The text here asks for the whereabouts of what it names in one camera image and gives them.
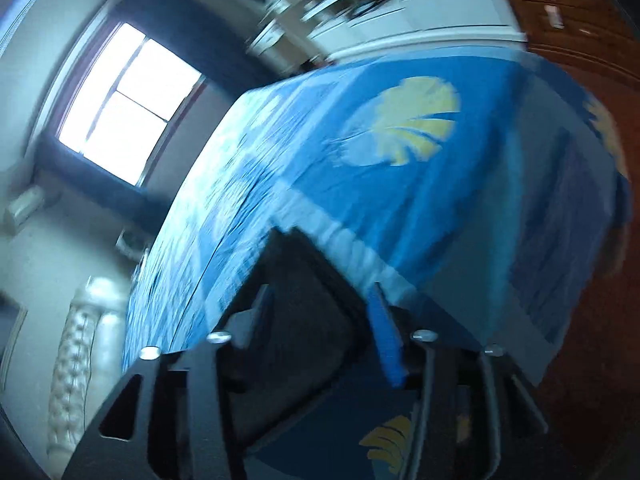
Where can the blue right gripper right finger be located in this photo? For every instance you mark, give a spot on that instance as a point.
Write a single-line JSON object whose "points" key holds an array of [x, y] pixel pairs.
{"points": [[387, 337]]}

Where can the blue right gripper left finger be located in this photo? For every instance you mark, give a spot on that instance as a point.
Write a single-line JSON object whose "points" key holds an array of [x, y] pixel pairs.
{"points": [[249, 328]]}

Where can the white electric fan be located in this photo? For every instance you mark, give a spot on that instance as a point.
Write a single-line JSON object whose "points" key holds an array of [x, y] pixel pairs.
{"points": [[132, 244]]}

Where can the cream tufted leather headboard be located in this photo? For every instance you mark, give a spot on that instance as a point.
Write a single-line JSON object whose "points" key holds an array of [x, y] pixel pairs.
{"points": [[87, 366]]}

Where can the blue patterned bedspread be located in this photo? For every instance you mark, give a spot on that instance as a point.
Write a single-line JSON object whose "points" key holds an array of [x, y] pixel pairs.
{"points": [[480, 187]]}

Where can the left blue curtain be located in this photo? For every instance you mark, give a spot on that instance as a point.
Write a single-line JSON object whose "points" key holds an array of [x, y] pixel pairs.
{"points": [[136, 205]]}

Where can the blue curtain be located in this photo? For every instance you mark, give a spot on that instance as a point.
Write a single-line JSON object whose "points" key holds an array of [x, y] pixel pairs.
{"points": [[136, 205], [200, 38]]}

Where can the white dressing table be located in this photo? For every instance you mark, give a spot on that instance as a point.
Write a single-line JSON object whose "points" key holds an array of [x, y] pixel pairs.
{"points": [[283, 41]]}

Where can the right blue curtain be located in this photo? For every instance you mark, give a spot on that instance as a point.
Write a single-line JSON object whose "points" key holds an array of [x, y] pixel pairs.
{"points": [[200, 38]]}

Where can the white wall air conditioner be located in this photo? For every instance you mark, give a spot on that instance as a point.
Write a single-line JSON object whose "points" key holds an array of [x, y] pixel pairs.
{"points": [[23, 207]]}

